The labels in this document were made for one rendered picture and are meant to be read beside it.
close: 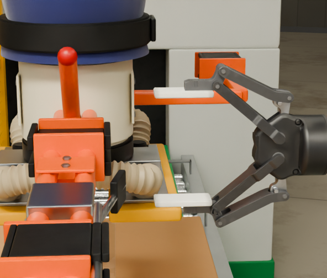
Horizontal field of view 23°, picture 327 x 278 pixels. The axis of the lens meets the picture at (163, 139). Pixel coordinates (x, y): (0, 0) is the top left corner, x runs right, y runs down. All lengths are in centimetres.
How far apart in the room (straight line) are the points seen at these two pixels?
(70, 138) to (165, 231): 61
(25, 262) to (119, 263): 78
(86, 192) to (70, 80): 23
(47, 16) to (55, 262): 55
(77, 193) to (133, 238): 72
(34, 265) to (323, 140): 47
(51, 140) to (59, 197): 19
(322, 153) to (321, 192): 382
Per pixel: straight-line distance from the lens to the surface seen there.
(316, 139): 97
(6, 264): 61
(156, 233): 151
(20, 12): 113
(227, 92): 96
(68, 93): 99
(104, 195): 300
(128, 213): 110
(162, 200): 99
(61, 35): 110
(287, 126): 98
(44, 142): 94
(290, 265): 377
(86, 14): 110
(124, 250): 144
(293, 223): 428
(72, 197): 76
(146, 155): 124
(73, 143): 94
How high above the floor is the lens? 151
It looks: 15 degrees down
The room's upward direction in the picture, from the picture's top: straight up
